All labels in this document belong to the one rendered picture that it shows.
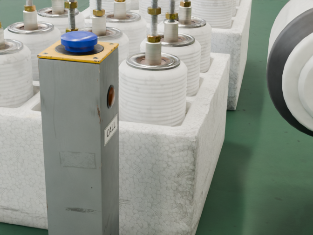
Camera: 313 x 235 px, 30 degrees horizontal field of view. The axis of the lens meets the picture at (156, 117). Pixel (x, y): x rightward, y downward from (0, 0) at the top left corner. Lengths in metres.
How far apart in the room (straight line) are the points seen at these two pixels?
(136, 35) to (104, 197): 0.42
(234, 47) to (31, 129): 0.59
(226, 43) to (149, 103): 0.52
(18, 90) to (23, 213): 0.18
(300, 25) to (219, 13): 0.73
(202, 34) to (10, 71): 0.34
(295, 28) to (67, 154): 0.28
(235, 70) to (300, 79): 0.73
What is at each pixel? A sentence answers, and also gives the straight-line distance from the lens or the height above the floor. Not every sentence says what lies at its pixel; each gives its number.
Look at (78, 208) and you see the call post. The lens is 0.69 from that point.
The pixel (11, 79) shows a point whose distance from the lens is 0.86.
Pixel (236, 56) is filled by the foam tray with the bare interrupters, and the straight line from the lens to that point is 1.29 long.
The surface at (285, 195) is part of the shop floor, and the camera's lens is 1.01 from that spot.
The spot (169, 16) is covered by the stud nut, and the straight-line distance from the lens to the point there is 0.91.
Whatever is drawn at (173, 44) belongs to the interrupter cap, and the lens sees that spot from 0.89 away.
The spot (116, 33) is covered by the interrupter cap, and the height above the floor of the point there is 0.25.
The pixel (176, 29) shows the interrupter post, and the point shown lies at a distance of 0.91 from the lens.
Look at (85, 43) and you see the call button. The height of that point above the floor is 0.33.
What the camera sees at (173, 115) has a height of 0.19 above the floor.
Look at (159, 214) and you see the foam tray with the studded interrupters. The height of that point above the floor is 0.06.
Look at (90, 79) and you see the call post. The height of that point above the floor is 0.29.
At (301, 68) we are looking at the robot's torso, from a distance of 0.57.
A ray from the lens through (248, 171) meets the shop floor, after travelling 1.07.
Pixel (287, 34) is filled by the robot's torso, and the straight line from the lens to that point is 0.59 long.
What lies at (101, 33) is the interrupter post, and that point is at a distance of 0.94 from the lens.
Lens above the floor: 0.50
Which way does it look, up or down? 23 degrees down
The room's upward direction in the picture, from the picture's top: 1 degrees clockwise
